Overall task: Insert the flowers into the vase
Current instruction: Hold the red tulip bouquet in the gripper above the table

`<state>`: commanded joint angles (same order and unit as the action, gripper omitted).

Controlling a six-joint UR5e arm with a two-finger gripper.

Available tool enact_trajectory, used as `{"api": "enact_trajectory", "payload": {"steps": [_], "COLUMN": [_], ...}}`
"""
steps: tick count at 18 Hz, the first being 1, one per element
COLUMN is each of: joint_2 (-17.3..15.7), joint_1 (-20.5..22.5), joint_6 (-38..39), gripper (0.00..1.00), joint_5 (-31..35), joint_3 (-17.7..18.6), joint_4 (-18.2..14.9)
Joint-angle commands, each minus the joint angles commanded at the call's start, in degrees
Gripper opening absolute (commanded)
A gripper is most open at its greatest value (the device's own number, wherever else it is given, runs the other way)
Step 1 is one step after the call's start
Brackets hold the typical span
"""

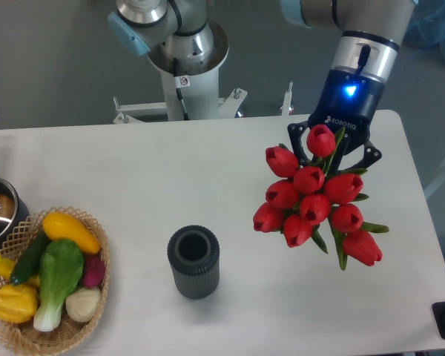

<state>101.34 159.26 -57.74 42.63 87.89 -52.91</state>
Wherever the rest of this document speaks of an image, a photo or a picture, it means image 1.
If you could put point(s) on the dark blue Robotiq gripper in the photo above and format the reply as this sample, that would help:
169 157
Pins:
347 101

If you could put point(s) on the red tulip bouquet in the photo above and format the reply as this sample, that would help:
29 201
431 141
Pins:
309 193

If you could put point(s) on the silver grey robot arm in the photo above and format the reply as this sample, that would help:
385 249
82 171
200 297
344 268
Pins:
372 31

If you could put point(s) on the dark grey ribbed vase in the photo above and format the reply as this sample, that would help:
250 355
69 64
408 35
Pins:
194 256

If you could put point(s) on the blue plastic bag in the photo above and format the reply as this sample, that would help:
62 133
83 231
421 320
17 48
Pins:
426 28

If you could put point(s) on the purple red radish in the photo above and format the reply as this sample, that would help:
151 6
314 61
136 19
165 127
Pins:
93 272

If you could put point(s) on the yellow squash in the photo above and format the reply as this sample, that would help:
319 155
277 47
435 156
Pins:
59 225

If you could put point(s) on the green bok choy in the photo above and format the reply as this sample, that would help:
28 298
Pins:
60 270

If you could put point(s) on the white garlic bulb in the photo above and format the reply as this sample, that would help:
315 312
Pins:
82 304

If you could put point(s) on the dark green cucumber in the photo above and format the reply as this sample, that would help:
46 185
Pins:
28 264

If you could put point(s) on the yellow bell pepper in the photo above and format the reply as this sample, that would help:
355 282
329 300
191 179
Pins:
18 304

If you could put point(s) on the woven wicker basket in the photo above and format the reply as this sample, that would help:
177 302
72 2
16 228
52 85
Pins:
23 339

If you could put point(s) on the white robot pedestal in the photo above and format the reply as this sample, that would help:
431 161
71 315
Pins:
189 68

